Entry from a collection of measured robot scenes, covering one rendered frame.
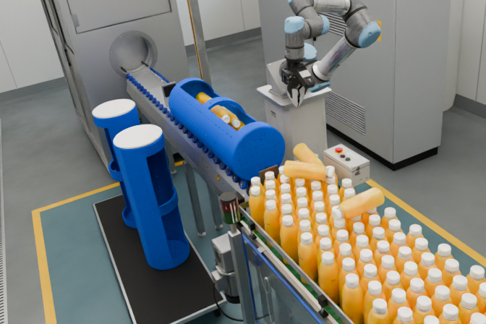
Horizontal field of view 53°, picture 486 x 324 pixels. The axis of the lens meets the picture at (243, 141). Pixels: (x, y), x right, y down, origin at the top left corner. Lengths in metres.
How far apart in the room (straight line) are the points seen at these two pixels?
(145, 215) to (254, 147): 0.97
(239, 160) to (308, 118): 0.66
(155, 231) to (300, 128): 1.06
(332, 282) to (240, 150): 0.79
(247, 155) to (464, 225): 1.88
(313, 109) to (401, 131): 1.39
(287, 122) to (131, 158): 0.88
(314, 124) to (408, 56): 1.24
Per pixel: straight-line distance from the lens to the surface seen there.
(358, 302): 1.63
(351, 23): 2.30
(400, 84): 3.83
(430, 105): 4.13
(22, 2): 7.10
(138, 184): 2.82
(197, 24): 3.50
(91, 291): 3.48
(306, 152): 2.14
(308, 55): 2.57
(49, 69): 7.29
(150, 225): 2.98
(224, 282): 2.25
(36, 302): 3.59
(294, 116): 2.70
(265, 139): 2.26
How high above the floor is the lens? 2.22
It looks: 28 degrees down
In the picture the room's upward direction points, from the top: 8 degrees counter-clockwise
